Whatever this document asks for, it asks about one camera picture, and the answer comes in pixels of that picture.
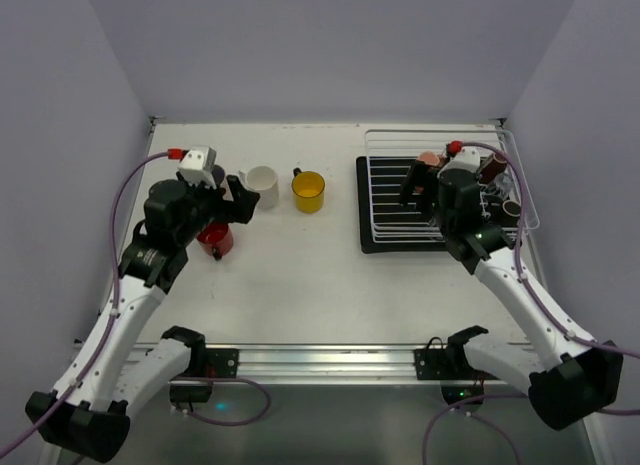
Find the salmon pink mug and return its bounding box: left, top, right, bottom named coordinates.
left=415, top=151, right=447, bottom=194

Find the white faceted mug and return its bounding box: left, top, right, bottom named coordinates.
left=239, top=165, right=279, bottom=210

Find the red mug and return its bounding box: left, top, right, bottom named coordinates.
left=196, top=223, right=234, bottom=261

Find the pale pink mug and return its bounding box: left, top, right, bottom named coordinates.
left=212, top=165, right=228, bottom=191

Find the yellow mug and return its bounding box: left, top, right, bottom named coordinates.
left=291, top=168, right=326, bottom=214

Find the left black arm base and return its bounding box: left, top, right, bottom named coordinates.
left=169, top=348, right=239, bottom=406

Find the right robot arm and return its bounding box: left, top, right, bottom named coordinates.
left=400, top=160, right=623, bottom=430

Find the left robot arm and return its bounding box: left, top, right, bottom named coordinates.
left=25, top=175, right=260, bottom=463

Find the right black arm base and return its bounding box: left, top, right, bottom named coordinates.
left=413, top=335, right=496, bottom=410

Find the black drain tray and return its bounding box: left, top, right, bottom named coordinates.
left=356, top=157, right=524, bottom=254

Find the dark brown cup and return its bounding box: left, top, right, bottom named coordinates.
left=478, top=152, right=508, bottom=185

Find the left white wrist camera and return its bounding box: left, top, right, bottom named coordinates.
left=178, top=146, right=218, bottom=189

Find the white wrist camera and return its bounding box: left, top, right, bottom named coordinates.
left=437, top=146, right=481, bottom=177
left=178, top=146, right=218, bottom=189

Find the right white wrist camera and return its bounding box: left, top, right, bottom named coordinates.
left=437, top=146, right=481, bottom=177

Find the white wire dish rack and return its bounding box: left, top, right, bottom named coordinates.
left=357, top=126, right=539, bottom=248

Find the aluminium mounting rail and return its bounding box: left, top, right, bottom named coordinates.
left=124, top=342, right=531, bottom=386

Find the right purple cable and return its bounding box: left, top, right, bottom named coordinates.
left=421, top=140, right=640, bottom=465

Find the purple cable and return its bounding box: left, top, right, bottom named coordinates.
left=0, top=146, right=184, bottom=451
left=421, top=140, right=640, bottom=465

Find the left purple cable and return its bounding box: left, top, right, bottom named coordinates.
left=0, top=146, right=184, bottom=451

